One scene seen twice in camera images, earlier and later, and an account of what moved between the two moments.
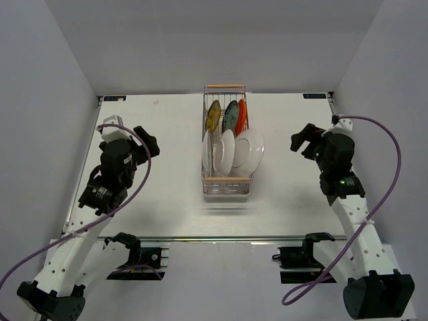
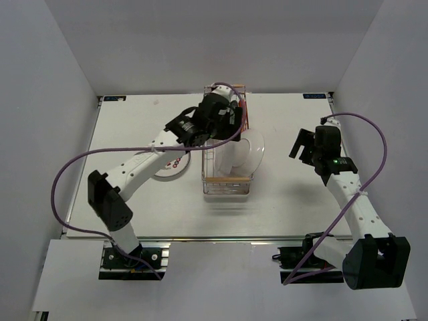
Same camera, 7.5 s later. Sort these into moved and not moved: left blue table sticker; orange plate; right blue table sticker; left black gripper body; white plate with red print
Moved: left black gripper body; white plate with red print
Not moved: right blue table sticker; left blue table sticker; orange plate
